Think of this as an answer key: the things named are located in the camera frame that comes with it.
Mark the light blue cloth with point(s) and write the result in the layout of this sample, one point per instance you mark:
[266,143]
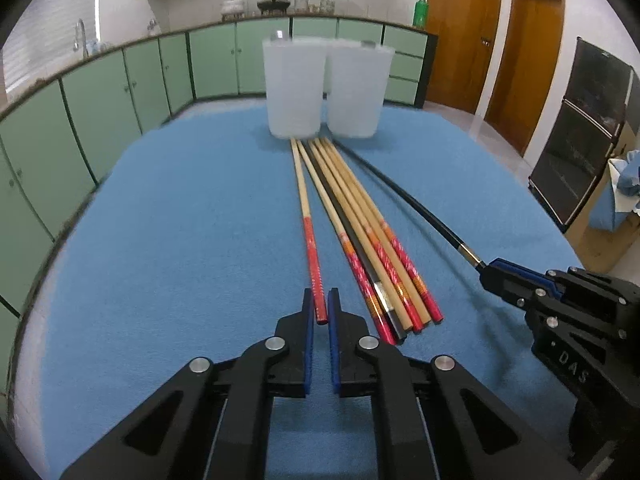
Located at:
[629,172]

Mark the brown wooden door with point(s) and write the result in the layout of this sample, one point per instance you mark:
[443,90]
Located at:
[460,35]
[525,60]

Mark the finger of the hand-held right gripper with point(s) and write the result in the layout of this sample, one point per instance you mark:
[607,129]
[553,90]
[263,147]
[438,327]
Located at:
[510,290]
[525,274]

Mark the green kitchen base cabinets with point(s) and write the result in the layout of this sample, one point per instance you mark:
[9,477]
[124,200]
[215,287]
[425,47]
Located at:
[100,110]

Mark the black chopstick with silver band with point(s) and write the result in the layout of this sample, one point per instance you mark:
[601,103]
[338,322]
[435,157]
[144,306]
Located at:
[362,260]

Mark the green plastic bottle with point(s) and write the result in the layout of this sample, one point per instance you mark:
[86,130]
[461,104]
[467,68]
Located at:
[421,12]

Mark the red-ended wooden chopstick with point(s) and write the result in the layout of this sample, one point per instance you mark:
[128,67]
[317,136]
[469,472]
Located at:
[343,240]
[392,260]
[312,260]
[404,260]
[379,260]

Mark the glass jars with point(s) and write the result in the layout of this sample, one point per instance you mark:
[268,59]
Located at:
[315,6]

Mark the window blinds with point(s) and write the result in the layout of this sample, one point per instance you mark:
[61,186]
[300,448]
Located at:
[45,35]

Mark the chrome kitchen faucet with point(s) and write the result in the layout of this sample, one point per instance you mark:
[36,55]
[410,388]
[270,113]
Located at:
[80,35]

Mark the white plastic cup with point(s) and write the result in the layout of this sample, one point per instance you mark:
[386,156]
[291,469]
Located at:
[294,90]
[357,90]

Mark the white pot with lid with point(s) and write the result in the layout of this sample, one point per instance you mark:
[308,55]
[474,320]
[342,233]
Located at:
[232,7]

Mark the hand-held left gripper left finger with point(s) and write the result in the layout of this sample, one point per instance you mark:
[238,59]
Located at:
[307,350]

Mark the blue tablecloth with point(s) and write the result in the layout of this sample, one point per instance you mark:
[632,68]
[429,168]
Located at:
[200,220]

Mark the black glass-front cabinet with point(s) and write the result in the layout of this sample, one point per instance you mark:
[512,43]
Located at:
[580,135]

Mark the black cooking pot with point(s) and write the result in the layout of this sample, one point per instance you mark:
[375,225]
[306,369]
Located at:
[273,6]

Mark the black chopstick with gold band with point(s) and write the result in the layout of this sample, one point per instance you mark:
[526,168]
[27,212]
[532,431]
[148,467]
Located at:
[425,214]

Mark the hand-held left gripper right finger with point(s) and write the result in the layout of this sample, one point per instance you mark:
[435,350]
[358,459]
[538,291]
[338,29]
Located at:
[334,350]

